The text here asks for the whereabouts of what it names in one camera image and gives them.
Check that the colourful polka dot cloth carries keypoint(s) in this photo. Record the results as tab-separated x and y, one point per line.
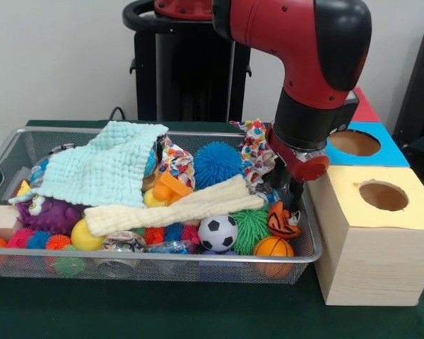
256	152

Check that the yellow ball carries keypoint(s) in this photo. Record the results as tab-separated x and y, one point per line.
85	239

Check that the black upright panel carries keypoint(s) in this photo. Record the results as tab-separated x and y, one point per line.
420	92

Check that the wooden box with three holes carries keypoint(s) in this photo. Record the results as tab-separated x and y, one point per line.
374	261

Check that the cream yellow cloth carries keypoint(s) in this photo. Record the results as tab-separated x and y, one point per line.
169	208

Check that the orange basketball toy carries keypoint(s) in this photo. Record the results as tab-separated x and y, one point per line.
273	247

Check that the clear mesh bin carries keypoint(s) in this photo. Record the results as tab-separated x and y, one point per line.
28	145

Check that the green spiky ball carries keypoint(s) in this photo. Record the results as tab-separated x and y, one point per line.
251	229

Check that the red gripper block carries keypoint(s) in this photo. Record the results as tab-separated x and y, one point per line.
300	159

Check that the blue spiky ball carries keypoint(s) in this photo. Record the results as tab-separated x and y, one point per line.
218	166

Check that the dark green table cloth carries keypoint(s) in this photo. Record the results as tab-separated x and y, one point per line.
198	311

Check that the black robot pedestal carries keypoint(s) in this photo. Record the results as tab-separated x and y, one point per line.
191	78

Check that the purple plush toy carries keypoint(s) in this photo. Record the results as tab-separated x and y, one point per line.
53	215

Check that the mint green waffle cloth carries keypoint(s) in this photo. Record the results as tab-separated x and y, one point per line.
106	162

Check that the plain wooden block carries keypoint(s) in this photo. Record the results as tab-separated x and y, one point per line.
0	220

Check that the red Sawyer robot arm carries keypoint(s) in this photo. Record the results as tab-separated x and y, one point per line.
297	42

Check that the black and white soccer ball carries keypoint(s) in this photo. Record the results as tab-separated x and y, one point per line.
218	233

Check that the orange tiger striped toy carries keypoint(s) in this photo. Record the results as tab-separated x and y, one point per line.
283	222

